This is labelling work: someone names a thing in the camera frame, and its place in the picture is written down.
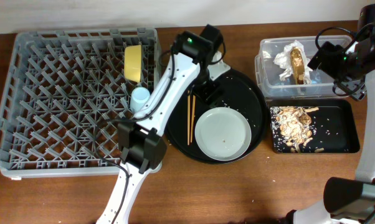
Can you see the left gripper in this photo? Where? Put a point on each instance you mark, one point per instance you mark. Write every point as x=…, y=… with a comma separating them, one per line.
x=208, y=91

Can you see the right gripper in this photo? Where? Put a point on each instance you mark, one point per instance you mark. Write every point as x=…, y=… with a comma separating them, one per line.
x=355, y=89

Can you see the wooden chopstick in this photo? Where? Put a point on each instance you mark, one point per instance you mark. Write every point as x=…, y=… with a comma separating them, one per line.
x=192, y=118
x=188, y=118

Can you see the grey round plate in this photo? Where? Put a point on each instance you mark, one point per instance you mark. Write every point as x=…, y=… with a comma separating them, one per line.
x=223, y=134

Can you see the blue plastic cup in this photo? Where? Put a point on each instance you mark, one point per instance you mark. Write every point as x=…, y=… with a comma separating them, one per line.
x=139, y=97

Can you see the yellow bowl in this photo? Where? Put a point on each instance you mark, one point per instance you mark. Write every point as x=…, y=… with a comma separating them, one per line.
x=133, y=63

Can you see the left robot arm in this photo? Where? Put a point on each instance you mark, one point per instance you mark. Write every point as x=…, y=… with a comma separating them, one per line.
x=140, y=137

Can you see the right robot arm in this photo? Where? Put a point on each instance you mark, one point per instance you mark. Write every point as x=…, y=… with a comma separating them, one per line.
x=344, y=200

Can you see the grey dishwasher rack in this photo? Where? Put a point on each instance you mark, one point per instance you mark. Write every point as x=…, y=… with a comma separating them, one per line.
x=59, y=85

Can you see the round black tray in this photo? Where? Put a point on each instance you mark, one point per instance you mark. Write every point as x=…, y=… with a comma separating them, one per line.
x=240, y=94

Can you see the brown bread piece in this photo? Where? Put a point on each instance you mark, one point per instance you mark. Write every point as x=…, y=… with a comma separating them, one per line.
x=298, y=67

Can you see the crumpled white paper wrapper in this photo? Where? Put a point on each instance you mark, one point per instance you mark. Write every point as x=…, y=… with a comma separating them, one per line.
x=283, y=61

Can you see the clear plastic bin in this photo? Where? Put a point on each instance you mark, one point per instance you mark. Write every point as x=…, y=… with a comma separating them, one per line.
x=276, y=82

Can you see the black rectangular tray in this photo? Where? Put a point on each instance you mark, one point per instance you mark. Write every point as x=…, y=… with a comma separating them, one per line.
x=336, y=130

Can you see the food scraps pile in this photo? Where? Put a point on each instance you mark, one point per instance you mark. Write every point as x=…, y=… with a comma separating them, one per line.
x=293, y=129

